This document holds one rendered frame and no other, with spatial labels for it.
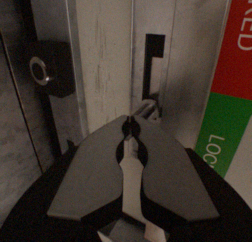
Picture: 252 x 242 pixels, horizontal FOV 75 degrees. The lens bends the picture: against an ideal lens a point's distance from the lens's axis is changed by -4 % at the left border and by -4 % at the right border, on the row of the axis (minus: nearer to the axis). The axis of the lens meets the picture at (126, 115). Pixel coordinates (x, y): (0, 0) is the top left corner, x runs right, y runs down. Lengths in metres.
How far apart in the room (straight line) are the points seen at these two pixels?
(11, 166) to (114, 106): 0.18
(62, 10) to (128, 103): 0.12
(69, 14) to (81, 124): 0.13
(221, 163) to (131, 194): 0.15
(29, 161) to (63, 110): 0.10
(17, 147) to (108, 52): 0.19
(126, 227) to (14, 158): 0.21
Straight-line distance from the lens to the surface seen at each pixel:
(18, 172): 0.31
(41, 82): 0.22
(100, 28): 0.19
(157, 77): 0.18
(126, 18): 0.18
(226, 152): 0.19
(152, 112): 0.17
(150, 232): 0.26
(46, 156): 0.33
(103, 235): 0.36
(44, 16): 0.23
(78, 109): 0.23
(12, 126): 0.27
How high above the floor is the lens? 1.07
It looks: 26 degrees down
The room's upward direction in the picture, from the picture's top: 107 degrees clockwise
